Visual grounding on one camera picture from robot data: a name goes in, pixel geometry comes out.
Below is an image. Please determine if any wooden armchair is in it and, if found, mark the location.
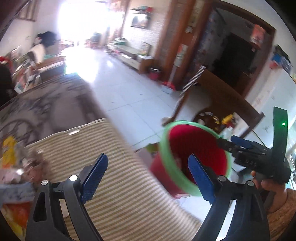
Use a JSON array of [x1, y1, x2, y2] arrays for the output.
[[26, 44, 66, 82]]

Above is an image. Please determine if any wall mounted television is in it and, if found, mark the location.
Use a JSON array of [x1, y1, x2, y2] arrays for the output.
[[131, 13, 149, 29]]

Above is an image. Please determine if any red bin green rim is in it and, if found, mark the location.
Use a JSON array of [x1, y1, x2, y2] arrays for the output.
[[149, 120, 232, 199]]

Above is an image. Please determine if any black bag on sofa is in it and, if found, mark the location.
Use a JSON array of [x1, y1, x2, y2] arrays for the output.
[[0, 64, 18, 106]]

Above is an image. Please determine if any wooden chair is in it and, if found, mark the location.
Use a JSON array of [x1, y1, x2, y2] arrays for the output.
[[162, 65, 264, 138]]

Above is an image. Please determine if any small yellow box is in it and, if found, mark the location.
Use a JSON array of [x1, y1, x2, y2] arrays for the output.
[[1, 136, 17, 169]]

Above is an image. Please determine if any striped beige table mat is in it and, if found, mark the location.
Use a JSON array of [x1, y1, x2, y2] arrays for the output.
[[27, 118, 201, 240]]

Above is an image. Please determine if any wooden tv cabinet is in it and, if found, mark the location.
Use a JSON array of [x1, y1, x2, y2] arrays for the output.
[[107, 43, 154, 74]]

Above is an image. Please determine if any small red waste bin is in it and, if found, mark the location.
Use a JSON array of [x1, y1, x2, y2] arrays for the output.
[[149, 67, 162, 81]]

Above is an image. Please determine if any right hand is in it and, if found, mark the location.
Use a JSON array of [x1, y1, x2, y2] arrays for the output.
[[251, 171, 287, 213]]

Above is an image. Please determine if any red dustpan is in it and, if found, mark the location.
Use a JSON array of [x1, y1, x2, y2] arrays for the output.
[[161, 81, 176, 94]]

